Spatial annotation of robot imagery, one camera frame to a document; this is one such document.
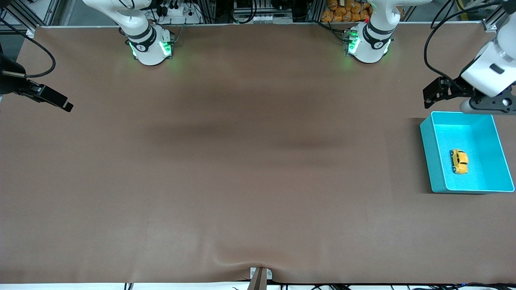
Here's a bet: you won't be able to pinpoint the yellow beetle toy car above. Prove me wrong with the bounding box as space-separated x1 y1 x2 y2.
449 149 469 175

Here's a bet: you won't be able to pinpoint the teal plastic bin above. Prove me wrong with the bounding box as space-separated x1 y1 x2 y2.
420 111 515 195

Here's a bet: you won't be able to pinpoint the orange packed items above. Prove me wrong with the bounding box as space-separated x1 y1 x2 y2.
321 0 373 23

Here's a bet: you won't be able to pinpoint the white power strip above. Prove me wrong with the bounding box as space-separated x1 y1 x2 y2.
155 4 202 25

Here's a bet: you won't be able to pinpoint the brown table mat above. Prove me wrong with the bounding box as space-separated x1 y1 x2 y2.
0 24 516 285

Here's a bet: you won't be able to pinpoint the metal table clamp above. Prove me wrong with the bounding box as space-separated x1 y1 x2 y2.
250 267 273 290

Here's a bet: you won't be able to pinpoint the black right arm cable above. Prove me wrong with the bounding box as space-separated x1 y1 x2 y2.
0 16 56 78

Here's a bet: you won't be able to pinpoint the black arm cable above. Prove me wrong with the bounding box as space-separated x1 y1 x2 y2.
0 16 56 78
423 0 502 89

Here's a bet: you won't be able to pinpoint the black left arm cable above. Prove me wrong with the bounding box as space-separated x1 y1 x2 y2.
423 0 502 89

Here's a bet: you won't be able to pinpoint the aluminium frame post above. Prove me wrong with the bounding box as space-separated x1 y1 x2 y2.
0 0 61 37
482 0 516 33

